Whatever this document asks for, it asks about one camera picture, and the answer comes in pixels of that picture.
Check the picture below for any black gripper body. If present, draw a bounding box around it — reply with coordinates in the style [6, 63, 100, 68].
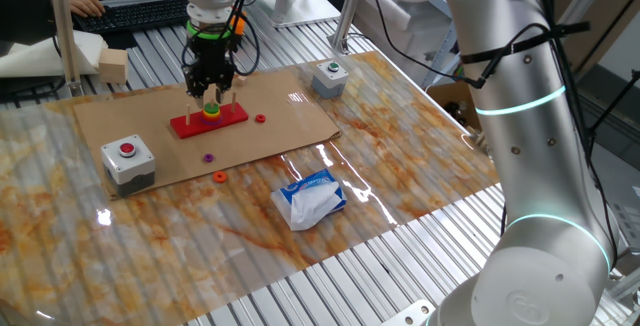
[181, 35, 239, 98]

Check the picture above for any red Hanoi base with pegs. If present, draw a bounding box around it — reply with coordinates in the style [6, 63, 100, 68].
[169, 91, 250, 140]

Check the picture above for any large wooden block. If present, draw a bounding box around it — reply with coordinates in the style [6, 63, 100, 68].
[97, 48, 130, 86]

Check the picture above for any person's bare hand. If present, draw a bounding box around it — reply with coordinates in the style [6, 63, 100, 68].
[68, 0, 107, 19]

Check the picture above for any brown cardboard sheet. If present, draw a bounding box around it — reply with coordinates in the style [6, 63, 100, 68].
[73, 67, 343, 201]

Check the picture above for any black computer keyboard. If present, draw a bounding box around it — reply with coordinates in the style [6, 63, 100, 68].
[73, 0, 191, 35]

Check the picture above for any red push button box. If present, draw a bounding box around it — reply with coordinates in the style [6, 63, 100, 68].
[100, 134, 157, 199]

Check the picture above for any green push button box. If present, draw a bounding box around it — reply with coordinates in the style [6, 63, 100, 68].
[311, 59, 350, 100]

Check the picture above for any blue white tissue pack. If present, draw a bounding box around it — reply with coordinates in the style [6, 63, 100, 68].
[270, 168, 348, 232]

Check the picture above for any marble pattern plastic mat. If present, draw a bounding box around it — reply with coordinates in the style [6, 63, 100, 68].
[0, 50, 501, 326]

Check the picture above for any white cloth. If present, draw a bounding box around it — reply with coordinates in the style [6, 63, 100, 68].
[0, 29, 109, 78]

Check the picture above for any black monitor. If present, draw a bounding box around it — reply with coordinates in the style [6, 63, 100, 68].
[0, 0, 59, 45]

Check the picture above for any open cardboard box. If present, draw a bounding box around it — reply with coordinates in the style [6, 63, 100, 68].
[425, 80, 484, 135]

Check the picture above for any black tripod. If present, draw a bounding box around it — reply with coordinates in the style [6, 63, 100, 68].
[587, 68, 640, 140]

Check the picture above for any brown wooden cabinet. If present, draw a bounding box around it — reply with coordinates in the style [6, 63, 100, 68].
[547, 0, 640, 73]

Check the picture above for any thick black cable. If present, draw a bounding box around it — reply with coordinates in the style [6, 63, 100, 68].
[179, 0, 262, 78]

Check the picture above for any white pedestal base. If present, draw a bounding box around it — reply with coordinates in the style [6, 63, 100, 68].
[258, 0, 343, 29]

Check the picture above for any aluminium frame post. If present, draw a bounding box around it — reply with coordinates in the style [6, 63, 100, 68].
[45, 0, 84, 98]
[327, 0, 365, 56]

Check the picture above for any medium black cable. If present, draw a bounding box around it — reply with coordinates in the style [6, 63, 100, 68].
[359, 0, 592, 91]

